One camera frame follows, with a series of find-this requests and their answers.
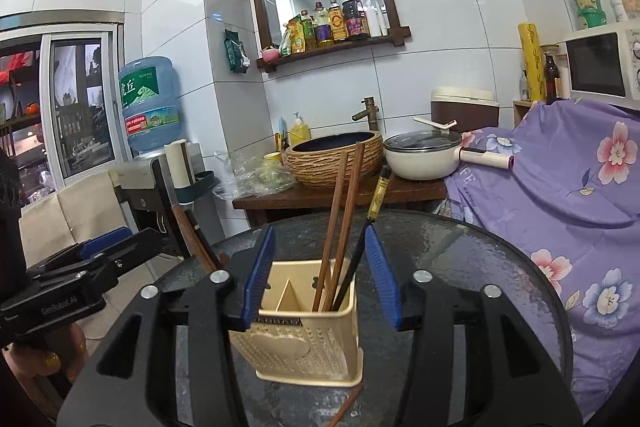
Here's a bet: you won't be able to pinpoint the yellow green packet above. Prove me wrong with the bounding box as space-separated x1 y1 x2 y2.
280 16 306 57

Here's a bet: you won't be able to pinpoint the white pan with glass lid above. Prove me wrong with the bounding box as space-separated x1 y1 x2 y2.
382 129 516 182

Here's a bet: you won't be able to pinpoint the woven pattern basin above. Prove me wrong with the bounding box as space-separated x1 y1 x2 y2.
283 130 384 188

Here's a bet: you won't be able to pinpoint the beige plastic utensil holder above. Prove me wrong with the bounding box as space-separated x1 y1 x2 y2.
229 259 365 389

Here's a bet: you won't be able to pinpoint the clear plastic bags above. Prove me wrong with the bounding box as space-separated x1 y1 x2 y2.
212 149 296 201

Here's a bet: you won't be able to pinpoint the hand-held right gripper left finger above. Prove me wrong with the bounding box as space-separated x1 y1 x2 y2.
62 224 277 427

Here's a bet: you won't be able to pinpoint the person's left hand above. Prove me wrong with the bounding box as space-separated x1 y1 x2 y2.
16 324 88 383

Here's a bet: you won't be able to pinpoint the brown wooden spatula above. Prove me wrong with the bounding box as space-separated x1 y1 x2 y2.
171 205 223 275

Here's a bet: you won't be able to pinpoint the white rice paddle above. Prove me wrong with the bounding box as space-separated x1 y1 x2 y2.
413 117 458 132

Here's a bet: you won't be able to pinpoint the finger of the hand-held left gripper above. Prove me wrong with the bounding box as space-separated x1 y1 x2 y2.
27 227 135 277
32 228 164 295

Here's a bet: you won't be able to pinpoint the cream paper roll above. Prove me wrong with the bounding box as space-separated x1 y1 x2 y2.
164 138 197 188

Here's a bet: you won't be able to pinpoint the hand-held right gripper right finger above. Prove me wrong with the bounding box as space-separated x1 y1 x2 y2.
364 224 583 427

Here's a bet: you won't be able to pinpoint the green hanging packet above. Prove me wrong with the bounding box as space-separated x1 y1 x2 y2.
223 28 251 76

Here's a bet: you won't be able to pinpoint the purple floral cloth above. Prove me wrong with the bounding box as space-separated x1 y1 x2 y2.
440 99 640 418

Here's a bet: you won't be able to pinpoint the brown glass bottle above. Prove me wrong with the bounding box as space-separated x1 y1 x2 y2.
542 52 562 106

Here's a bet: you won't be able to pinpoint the teal holder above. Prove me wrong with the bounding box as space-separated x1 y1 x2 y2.
192 170 221 204

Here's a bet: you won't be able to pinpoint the wooden sink counter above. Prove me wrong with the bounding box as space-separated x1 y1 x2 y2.
232 177 449 229

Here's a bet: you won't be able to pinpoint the orange label bottle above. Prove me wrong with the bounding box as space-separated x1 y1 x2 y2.
328 0 349 44

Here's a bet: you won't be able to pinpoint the blue water jug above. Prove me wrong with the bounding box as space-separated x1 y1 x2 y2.
118 56 181 158

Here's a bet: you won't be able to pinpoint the black chopstick with gold band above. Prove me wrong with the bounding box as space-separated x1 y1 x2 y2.
331 164 392 310

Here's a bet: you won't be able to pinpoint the bronze faucet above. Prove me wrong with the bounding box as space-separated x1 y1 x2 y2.
351 96 381 133

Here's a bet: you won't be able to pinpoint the brown white rice cooker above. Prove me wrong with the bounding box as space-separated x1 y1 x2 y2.
430 88 501 136

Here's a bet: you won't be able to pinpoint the yellow soap bottle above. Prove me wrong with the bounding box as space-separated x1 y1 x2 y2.
289 112 312 147

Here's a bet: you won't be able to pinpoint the wooden box shelf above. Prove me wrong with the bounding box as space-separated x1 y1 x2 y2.
512 44 571 128

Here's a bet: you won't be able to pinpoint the dark soy sauce bottle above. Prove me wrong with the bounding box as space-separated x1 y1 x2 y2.
341 0 370 40

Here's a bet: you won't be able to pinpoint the person's dark clothing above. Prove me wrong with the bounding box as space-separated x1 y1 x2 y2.
0 151 27 279

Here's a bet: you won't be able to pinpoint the small oil bottle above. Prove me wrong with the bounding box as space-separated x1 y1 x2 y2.
300 10 316 53

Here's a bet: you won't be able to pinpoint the yellow roll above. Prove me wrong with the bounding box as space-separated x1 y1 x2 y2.
517 23 546 103

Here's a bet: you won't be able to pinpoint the white microwave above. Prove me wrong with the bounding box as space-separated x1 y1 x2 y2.
564 21 640 110

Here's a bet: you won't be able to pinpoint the water dispenser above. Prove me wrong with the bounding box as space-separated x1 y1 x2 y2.
112 144 222 259

